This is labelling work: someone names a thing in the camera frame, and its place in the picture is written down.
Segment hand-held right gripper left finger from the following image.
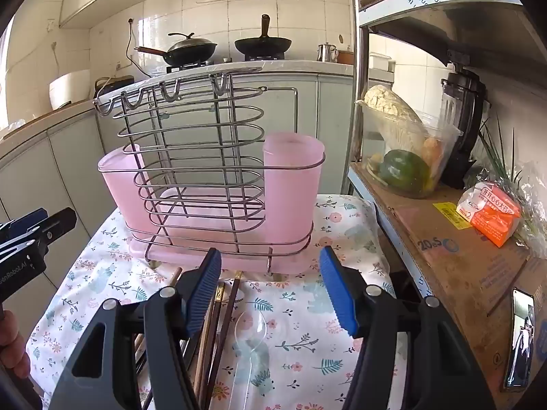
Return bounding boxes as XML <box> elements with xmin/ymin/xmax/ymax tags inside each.
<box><xmin>49</xmin><ymin>248</ymin><xmax>223</xmax><ymax>410</ymax></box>

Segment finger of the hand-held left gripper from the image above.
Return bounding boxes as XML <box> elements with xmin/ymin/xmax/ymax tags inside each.
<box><xmin>36</xmin><ymin>207</ymin><xmax>78</xmax><ymax>242</ymax></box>
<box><xmin>0</xmin><ymin>208</ymin><xmax>48</xmax><ymax>261</ymax></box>

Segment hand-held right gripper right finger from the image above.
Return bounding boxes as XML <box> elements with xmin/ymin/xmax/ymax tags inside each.
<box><xmin>320</xmin><ymin>245</ymin><xmax>496</xmax><ymax>410</ymax></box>

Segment pink plastic utensil holder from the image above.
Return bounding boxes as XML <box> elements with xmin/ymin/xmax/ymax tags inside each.
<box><xmin>97</xmin><ymin>132</ymin><xmax>325</xmax><ymax>274</ymax></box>

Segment metal wire utensil rack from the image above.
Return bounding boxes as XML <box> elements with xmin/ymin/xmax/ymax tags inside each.
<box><xmin>93</xmin><ymin>67</ymin><xmax>315</xmax><ymax>275</ymax></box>

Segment person's left hand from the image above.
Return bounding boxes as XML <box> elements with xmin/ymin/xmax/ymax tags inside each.
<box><xmin>0</xmin><ymin>311</ymin><xmax>31</xmax><ymax>379</ymax></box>

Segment floral printed cloth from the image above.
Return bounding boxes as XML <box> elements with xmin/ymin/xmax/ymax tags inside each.
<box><xmin>26</xmin><ymin>194</ymin><xmax>406</xmax><ymax>410</ymax></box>

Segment clear plastic spoon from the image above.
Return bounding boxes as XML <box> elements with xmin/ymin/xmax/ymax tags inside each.
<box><xmin>228</xmin><ymin>311</ymin><xmax>269</xmax><ymax>410</ymax></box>

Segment brown cardboard sheet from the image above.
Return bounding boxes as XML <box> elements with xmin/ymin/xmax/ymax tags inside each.
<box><xmin>363</xmin><ymin>166</ymin><xmax>543</xmax><ymax>410</ymax></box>

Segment white rice cooker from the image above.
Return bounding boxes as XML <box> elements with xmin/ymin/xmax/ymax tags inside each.
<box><xmin>49</xmin><ymin>69</ymin><xmax>91</xmax><ymax>111</ymax></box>

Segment yellow sticker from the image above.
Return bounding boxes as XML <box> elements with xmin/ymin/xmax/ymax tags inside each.
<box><xmin>433</xmin><ymin>202</ymin><xmax>471</xmax><ymax>228</ymax></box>

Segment green pepper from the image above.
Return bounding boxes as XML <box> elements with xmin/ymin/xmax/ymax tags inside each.
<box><xmin>379</xmin><ymin>149</ymin><xmax>430</xmax><ymax>191</ymax></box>

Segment black countertop appliance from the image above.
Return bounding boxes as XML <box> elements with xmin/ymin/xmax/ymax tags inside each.
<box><xmin>95</xmin><ymin>76</ymin><xmax>135</xmax><ymax>95</ymax></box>

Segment orange carrot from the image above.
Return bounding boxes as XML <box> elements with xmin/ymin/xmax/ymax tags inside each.
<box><xmin>421</xmin><ymin>137</ymin><xmax>445</xmax><ymax>180</ymax></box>

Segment orange and white packet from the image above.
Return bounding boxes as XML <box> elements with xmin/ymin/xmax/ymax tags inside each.
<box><xmin>456</xmin><ymin>181</ymin><xmax>523</xmax><ymax>248</ymax></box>

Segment smartphone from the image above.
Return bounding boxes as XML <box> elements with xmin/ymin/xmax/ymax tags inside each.
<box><xmin>504</xmin><ymin>288</ymin><xmax>536</xmax><ymax>390</ymax></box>

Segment kitchen counter cabinets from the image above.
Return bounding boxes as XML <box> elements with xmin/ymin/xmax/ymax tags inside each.
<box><xmin>0</xmin><ymin>60</ymin><xmax>355</xmax><ymax>308</ymax></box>

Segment plastic bag of vegetables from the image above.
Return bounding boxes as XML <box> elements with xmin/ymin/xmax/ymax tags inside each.
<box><xmin>357</xmin><ymin>100</ymin><xmax>463</xmax><ymax>199</ymax></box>

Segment enoki mushrooms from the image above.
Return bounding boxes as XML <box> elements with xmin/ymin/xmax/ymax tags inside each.
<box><xmin>362</xmin><ymin>84</ymin><xmax>428</xmax><ymax>146</ymax></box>

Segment green onions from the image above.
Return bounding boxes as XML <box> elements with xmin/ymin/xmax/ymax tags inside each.
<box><xmin>479</xmin><ymin>115</ymin><xmax>539</xmax><ymax>231</ymax></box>

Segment black wok with glass lid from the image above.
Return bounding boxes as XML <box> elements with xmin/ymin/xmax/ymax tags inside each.
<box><xmin>134</xmin><ymin>32</ymin><xmax>218</xmax><ymax>66</ymax></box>

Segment metal shelving unit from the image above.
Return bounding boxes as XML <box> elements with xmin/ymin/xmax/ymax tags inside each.
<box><xmin>348</xmin><ymin>0</ymin><xmax>547</xmax><ymax>410</ymax></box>

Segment white lidded container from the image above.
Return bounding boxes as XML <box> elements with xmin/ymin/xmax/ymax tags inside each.
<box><xmin>368</xmin><ymin>52</ymin><xmax>396</xmax><ymax>72</ymax></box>

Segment black blender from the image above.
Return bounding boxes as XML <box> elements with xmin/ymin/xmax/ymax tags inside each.
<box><xmin>440</xmin><ymin>51</ymin><xmax>490</xmax><ymax>189</ymax></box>

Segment black power cord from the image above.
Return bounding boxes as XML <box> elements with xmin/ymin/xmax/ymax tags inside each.
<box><xmin>126</xmin><ymin>18</ymin><xmax>143</xmax><ymax>78</ymax></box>

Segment black wok with wooden handle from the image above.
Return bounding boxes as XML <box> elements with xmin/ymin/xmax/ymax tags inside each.
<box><xmin>234</xmin><ymin>14</ymin><xmax>292</xmax><ymax>57</ymax></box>

